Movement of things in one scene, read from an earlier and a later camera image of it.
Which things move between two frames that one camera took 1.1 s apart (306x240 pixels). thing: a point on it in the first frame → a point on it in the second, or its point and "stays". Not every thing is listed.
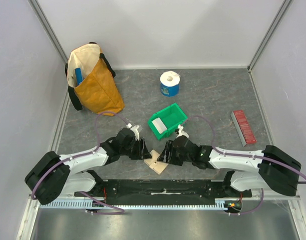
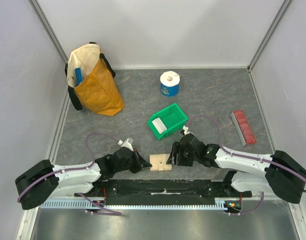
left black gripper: (142, 151) → (140, 162)
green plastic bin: (171, 117) stays
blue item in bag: (78, 75) stays
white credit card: (159, 125) stays
